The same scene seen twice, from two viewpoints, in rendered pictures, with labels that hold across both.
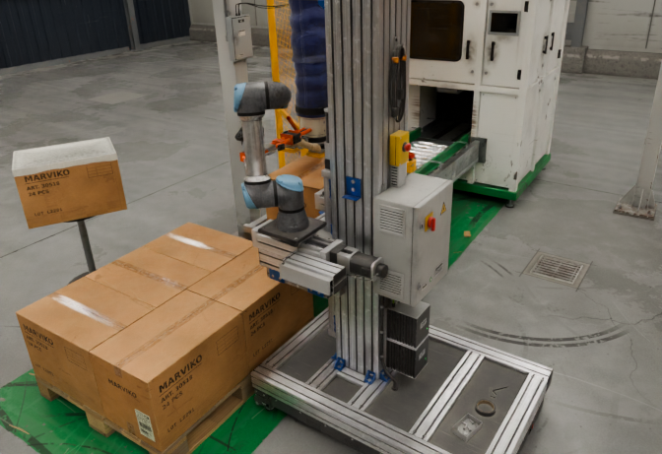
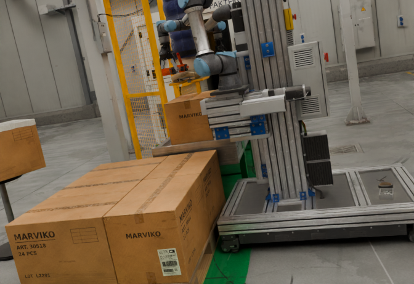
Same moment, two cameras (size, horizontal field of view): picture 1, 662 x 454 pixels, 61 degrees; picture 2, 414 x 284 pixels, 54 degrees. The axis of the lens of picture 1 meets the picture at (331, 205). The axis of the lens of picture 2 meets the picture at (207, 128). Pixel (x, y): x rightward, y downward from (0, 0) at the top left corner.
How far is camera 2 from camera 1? 156 cm
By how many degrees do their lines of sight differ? 24
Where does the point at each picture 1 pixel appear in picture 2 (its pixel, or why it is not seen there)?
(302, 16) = not seen: outside the picture
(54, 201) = not seen: outside the picture
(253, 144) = (201, 26)
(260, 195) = (212, 61)
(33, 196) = not seen: outside the picture
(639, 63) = not seen: hidden behind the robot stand
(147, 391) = (174, 219)
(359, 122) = (265, 2)
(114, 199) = (36, 158)
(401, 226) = (311, 58)
